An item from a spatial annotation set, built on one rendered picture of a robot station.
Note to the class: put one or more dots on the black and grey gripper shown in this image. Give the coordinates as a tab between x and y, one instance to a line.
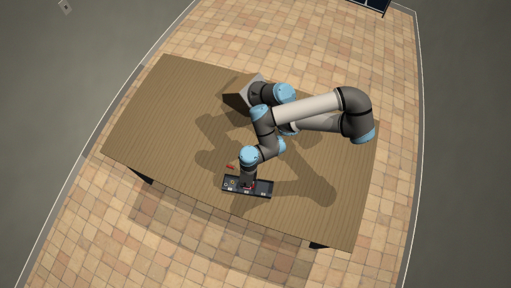
246	180

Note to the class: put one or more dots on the black rack of bins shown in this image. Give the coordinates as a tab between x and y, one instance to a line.
263	189

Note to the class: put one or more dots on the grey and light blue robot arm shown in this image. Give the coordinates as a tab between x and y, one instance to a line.
291	116

